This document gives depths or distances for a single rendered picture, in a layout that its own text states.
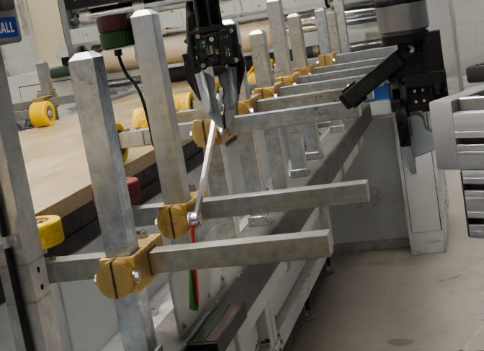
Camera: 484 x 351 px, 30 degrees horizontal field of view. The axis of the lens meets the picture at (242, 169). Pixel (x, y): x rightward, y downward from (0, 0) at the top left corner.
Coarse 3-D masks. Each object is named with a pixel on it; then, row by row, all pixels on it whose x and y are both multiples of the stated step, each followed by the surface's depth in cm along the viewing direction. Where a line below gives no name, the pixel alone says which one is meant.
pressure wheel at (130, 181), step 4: (128, 180) 149; (132, 180) 148; (136, 180) 149; (128, 184) 147; (132, 184) 148; (136, 184) 149; (128, 188) 147; (132, 188) 148; (136, 188) 148; (92, 192) 148; (132, 192) 147; (136, 192) 148; (140, 192) 150; (92, 196) 149; (132, 196) 147; (136, 196) 148; (140, 196) 150; (132, 200) 147; (136, 200) 148
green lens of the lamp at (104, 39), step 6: (126, 30) 138; (132, 30) 138; (102, 36) 138; (108, 36) 138; (114, 36) 137; (120, 36) 138; (126, 36) 138; (132, 36) 138; (102, 42) 139; (108, 42) 138; (114, 42) 138; (120, 42) 138; (126, 42) 138; (132, 42) 138; (102, 48) 139
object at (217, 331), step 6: (234, 306) 141; (240, 306) 141; (228, 312) 138; (234, 312) 138; (222, 318) 136; (228, 318) 136; (222, 324) 133; (216, 330) 131; (222, 330) 131; (210, 336) 129; (216, 336) 129
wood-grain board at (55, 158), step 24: (144, 96) 354; (72, 120) 295; (120, 120) 266; (24, 144) 243; (48, 144) 233; (72, 144) 224; (48, 168) 186; (72, 168) 180; (144, 168) 182; (48, 192) 154; (72, 192) 150
